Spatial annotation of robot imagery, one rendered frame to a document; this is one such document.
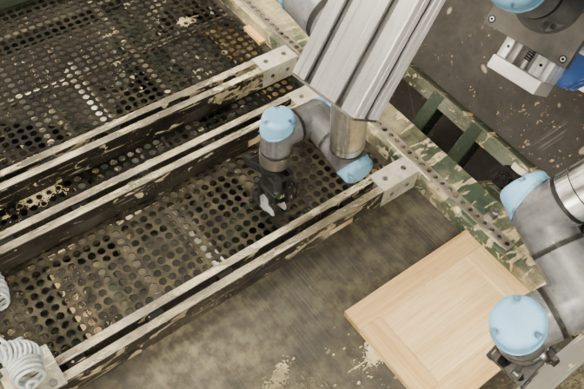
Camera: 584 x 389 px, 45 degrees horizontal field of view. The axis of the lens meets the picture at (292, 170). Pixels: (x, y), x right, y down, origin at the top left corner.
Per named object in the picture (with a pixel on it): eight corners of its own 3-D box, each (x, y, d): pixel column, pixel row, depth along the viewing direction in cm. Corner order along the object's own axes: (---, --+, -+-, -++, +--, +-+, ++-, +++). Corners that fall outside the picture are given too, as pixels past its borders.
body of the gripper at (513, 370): (487, 359, 118) (480, 346, 107) (522, 320, 118) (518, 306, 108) (524, 392, 114) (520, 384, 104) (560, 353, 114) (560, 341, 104)
